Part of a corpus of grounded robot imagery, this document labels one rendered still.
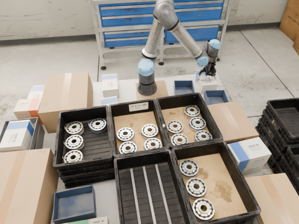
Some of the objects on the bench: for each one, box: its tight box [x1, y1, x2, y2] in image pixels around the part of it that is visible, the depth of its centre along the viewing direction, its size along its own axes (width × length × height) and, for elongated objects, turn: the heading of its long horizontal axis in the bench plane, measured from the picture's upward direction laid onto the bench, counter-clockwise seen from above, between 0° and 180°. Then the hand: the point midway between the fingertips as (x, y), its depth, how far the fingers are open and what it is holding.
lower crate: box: [59, 168, 115, 188], centre depth 144 cm, size 40×30×12 cm
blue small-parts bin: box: [203, 90, 229, 105], centre depth 176 cm, size 20×15×7 cm
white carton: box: [195, 70, 218, 94], centre depth 192 cm, size 20×12×9 cm, turn 7°
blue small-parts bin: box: [53, 185, 97, 224], centre depth 123 cm, size 20×15×7 cm
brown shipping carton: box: [207, 101, 259, 144], centre depth 153 cm, size 30×22×16 cm
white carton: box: [102, 74, 120, 98], centre depth 190 cm, size 20×12×9 cm, turn 9°
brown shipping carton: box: [245, 173, 299, 224], centre depth 115 cm, size 30×22×16 cm
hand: (206, 79), depth 191 cm, fingers closed on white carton, 13 cm apart
